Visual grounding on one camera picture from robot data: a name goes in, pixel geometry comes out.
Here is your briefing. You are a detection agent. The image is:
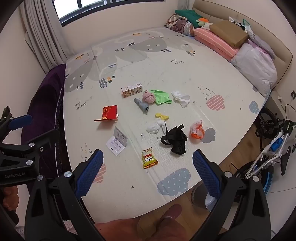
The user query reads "green cloth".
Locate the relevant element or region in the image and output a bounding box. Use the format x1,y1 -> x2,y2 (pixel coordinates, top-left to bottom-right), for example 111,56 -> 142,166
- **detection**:
149,90 -> 173,105

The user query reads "red gift box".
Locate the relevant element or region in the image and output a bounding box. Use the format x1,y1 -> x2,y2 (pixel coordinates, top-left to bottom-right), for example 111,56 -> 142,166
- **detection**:
94,105 -> 120,122

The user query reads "pink drink carton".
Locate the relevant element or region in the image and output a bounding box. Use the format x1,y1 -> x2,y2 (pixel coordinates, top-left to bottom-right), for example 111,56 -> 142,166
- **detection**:
121,83 -> 143,98

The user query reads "white lavender pillow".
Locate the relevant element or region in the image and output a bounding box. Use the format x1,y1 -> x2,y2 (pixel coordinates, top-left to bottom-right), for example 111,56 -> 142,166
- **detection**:
231,43 -> 278,98

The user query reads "pink striped pillow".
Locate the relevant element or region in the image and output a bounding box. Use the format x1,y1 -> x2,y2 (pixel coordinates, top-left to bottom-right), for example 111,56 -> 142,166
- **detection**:
193,27 -> 240,62

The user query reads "green folded blanket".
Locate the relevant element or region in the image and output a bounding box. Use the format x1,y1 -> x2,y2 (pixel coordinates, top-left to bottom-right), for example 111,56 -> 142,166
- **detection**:
174,9 -> 205,25

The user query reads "striped patterned quilt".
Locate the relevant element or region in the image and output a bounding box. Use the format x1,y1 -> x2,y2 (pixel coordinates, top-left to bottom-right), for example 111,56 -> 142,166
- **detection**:
165,14 -> 196,37

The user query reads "white leaflet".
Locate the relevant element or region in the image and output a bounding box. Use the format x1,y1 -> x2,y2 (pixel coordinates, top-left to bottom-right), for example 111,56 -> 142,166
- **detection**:
105,126 -> 128,155

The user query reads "brown cushion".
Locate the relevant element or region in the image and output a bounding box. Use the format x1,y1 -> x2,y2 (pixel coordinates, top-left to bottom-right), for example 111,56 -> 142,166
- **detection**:
209,20 -> 249,49

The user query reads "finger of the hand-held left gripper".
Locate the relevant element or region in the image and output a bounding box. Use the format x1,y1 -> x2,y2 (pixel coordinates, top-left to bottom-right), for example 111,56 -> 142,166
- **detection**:
0,107 -> 33,143
22,128 -> 61,153

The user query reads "purple blanket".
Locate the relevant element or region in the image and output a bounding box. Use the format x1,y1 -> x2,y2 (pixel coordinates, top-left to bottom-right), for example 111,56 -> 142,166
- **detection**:
20,64 -> 72,179

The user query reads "white shopping bag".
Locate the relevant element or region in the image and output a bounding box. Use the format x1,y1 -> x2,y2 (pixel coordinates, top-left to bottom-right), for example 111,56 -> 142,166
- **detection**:
228,16 -> 251,32

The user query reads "grey pleated curtain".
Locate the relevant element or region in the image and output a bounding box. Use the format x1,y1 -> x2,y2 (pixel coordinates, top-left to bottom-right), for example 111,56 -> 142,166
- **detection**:
18,0 -> 70,75

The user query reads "white blue bicycle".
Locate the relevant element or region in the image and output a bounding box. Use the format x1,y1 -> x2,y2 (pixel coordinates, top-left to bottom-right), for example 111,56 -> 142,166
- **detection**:
231,104 -> 296,197

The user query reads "pink cloth ball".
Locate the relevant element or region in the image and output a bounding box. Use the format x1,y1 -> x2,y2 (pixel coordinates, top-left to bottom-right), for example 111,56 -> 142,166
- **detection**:
142,90 -> 156,105

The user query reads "orange plastic bag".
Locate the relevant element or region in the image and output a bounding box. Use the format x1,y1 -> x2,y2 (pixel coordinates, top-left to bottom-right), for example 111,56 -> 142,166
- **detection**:
190,120 -> 206,140

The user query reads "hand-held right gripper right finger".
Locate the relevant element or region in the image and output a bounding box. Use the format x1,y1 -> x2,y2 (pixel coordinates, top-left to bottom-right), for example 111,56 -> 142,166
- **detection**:
192,149 -> 272,241

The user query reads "white tissue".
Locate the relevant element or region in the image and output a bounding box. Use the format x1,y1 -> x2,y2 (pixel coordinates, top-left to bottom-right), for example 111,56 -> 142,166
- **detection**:
171,90 -> 191,108
146,120 -> 167,135

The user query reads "black cloth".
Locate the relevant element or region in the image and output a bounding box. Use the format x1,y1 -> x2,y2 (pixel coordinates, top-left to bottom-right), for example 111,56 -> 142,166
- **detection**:
160,124 -> 188,155

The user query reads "lilac cloth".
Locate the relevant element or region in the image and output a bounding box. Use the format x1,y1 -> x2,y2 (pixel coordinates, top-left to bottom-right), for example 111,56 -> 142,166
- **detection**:
246,30 -> 277,59

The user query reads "person's left hand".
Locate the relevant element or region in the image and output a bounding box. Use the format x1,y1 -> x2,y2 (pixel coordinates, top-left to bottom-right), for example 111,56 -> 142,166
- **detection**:
0,185 -> 19,211

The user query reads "bed with patterned mat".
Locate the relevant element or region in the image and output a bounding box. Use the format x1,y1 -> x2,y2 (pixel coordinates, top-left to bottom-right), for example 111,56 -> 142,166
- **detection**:
63,27 -> 266,219

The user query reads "yellow snack packet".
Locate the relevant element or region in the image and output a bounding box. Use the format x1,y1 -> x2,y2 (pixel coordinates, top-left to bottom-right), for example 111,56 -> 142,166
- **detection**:
142,146 -> 159,169

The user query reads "black framed window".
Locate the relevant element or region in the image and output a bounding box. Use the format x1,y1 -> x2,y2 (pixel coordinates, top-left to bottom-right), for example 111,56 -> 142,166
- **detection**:
52,0 -> 167,25

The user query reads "grey sock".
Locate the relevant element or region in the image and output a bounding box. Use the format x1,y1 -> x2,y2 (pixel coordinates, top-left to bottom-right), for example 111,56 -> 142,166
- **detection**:
133,97 -> 150,114

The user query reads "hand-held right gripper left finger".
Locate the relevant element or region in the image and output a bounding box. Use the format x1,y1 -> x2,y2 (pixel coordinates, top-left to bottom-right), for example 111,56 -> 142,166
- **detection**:
24,149 -> 105,241

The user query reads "blue water bottle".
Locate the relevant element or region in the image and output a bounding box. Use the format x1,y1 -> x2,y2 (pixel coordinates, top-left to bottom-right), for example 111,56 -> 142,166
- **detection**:
270,137 -> 284,152

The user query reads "person's right hand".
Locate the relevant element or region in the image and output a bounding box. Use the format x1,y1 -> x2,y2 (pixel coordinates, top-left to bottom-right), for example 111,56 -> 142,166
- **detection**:
95,204 -> 183,241

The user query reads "beige upholstered bed frame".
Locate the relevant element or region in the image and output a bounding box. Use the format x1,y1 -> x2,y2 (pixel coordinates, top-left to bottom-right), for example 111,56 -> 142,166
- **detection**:
192,0 -> 293,93

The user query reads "green orange stuffed toy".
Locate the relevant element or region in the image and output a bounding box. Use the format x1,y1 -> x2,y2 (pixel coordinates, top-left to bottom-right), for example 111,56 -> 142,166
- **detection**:
195,18 -> 215,30

